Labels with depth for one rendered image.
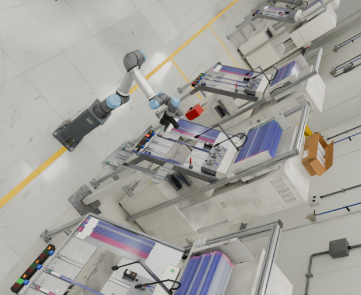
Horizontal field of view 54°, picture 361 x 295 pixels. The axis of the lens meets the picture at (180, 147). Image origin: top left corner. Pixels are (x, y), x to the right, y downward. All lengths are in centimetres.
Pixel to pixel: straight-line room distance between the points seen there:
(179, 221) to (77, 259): 131
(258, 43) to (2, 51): 491
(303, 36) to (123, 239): 559
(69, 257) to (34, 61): 215
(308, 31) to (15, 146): 544
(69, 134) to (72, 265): 149
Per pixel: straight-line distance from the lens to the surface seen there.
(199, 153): 314
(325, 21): 708
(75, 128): 338
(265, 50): 733
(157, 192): 326
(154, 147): 314
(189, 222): 338
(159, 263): 231
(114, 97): 307
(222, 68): 467
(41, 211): 324
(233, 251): 206
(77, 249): 241
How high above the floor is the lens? 283
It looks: 38 degrees down
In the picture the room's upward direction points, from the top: 62 degrees clockwise
